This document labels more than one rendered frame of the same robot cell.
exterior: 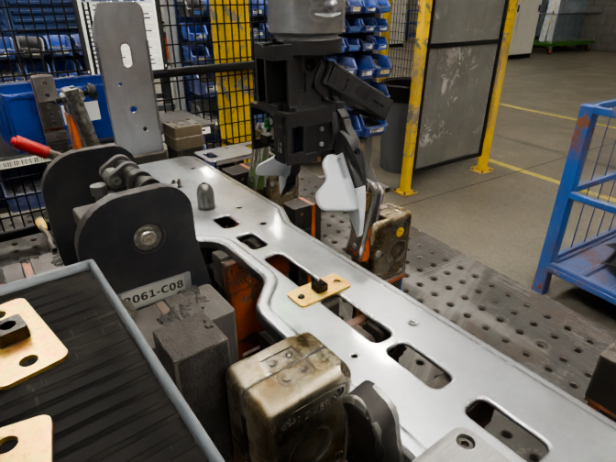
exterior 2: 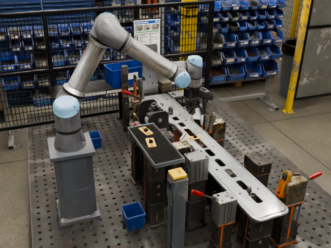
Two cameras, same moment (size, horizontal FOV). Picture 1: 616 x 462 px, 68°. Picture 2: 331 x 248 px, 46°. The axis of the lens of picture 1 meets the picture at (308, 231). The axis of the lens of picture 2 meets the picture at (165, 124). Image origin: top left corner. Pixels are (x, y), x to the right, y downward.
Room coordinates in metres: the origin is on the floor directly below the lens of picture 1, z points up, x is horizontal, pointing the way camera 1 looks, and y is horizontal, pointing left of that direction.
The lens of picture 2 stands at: (-1.36, -0.30, 2.04)
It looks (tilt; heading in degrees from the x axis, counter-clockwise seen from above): 27 degrees down; 14
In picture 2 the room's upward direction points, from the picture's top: 1 degrees clockwise
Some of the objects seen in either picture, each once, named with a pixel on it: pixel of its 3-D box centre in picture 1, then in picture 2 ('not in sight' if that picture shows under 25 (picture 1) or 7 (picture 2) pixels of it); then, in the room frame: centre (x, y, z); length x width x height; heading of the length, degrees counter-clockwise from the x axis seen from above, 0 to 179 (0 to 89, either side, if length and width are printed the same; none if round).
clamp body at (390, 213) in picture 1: (375, 301); (215, 146); (0.66, -0.12, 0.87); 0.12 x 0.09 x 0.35; 127
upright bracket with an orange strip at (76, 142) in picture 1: (93, 212); (135, 110); (0.87, 0.45, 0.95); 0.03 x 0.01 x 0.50; 37
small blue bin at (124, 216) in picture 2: not in sight; (133, 216); (0.07, 0.21, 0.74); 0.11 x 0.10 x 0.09; 37
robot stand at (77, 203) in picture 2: not in sight; (74, 178); (0.10, 0.53, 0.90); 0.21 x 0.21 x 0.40; 33
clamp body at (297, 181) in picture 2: not in sight; (287, 210); (0.15, -0.52, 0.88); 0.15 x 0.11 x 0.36; 127
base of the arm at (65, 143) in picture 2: not in sight; (69, 135); (0.10, 0.53, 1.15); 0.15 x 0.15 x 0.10
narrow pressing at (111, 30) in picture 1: (129, 83); (149, 68); (1.10, 0.41, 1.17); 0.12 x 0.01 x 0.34; 127
